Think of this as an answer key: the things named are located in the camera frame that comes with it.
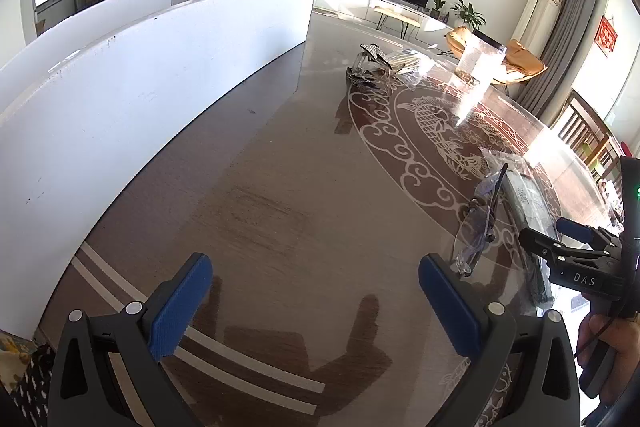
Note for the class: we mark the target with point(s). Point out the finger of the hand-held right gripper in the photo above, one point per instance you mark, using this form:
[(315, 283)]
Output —
[(555, 254), (577, 228)]

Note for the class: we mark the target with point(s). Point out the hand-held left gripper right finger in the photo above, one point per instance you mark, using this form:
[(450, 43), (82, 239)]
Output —
[(450, 302)]

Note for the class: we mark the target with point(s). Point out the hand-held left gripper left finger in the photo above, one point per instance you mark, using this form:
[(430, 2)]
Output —
[(180, 307)]

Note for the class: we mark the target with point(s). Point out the face mask packet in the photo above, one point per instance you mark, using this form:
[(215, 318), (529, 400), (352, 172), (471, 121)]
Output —
[(530, 202)]

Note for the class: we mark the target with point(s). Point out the clear glasses black temples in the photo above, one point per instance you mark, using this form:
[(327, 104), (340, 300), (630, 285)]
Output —
[(475, 232)]

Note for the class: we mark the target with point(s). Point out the white cardboard box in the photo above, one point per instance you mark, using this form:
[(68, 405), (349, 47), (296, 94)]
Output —
[(125, 97)]

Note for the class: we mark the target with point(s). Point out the brown patterned desktop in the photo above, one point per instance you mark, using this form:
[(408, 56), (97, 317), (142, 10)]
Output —
[(300, 207)]

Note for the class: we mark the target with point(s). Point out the person's right hand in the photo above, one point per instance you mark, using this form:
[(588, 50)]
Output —
[(630, 347)]

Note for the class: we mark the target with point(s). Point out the small clear plastic bag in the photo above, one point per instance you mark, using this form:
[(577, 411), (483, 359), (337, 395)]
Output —
[(505, 162)]

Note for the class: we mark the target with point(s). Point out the dark wooden slatted chair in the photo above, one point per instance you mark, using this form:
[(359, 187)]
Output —
[(585, 127)]

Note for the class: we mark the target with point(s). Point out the black white patterned cloth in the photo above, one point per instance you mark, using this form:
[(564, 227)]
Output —
[(32, 387)]

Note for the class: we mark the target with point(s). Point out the orange lounge chair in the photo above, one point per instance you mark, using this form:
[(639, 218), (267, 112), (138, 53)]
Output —
[(522, 59)]

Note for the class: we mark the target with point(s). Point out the grey curtain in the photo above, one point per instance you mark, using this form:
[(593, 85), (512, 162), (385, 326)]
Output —
[(570, 37)]

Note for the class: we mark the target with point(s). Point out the clear plastic container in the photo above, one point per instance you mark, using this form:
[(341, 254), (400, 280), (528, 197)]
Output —
[(477, 62)]

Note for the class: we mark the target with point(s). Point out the covered standing air conditioner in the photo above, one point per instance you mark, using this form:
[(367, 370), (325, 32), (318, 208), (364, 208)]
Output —
[(540, 7)]

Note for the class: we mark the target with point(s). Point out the crumpled clear plastic bags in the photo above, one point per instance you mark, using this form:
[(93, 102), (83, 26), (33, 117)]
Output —
[(407, 64)]

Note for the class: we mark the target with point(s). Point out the dark hair clip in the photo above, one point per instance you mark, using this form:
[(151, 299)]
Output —
[(362, 81)]

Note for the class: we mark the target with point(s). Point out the broad-leaf potted plant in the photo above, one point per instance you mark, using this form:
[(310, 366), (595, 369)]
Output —
[(467, 13)]

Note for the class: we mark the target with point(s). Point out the small potted plant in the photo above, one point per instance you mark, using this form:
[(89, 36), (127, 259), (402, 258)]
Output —
[(438, 6)]

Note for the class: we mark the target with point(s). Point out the wooden hairpin-leg side table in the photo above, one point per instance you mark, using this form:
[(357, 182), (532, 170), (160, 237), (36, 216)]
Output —
[(397, 14)]

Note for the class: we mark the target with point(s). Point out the red wall hanging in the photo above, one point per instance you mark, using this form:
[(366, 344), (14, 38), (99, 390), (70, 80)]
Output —
[(606, 36)]

